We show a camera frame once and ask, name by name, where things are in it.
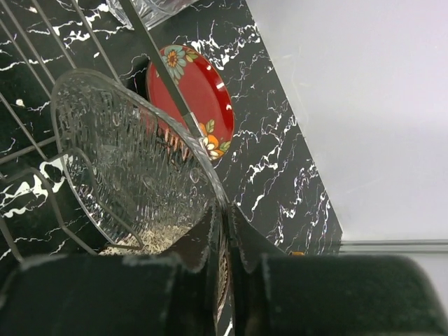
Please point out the red floral plate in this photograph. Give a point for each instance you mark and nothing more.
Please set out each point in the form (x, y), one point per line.
(204, 92)

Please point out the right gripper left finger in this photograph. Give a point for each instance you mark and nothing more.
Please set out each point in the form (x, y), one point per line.
(114, 294)

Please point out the black wire dish rack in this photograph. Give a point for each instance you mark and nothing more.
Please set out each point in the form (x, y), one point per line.
(113, 134)

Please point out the clear plastic tumbler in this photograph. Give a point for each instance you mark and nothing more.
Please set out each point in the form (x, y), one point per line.
(152, 13)

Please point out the brown patterned bowl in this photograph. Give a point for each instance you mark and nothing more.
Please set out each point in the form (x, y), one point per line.
(154, 241)

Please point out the clear glass plate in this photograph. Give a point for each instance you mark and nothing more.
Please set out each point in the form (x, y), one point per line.
(181, 192)

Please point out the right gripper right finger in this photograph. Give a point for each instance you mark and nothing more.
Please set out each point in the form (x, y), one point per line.
(279, 294)

